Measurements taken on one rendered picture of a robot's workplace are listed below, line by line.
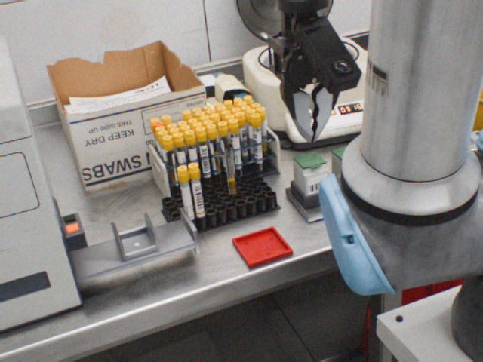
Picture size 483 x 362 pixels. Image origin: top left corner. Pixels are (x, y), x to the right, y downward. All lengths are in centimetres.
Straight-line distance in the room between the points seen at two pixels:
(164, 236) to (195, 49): 64
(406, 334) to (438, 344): 4
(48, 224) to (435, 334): 46
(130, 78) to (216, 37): 23
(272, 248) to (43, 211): 33
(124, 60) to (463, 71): 96
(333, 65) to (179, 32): 66
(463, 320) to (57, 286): 49
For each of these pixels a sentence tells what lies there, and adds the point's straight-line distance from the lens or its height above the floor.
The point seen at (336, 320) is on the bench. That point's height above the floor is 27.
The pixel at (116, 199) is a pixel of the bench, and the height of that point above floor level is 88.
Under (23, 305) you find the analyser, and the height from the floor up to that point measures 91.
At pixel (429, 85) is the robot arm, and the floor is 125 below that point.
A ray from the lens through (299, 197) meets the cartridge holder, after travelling 96.
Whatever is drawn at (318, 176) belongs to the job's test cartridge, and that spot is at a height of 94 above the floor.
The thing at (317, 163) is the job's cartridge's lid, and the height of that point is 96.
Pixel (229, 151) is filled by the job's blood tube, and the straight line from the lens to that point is 94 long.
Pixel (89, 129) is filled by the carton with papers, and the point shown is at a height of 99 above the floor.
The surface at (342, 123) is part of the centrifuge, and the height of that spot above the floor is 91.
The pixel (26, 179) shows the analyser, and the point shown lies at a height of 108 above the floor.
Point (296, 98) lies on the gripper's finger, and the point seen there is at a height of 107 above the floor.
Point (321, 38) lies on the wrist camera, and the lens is 83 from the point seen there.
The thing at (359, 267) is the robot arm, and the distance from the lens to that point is 54.
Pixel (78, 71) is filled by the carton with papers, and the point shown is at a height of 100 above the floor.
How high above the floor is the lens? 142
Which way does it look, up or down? 31 degrees down
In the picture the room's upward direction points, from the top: 6 degrees counter-clockwise
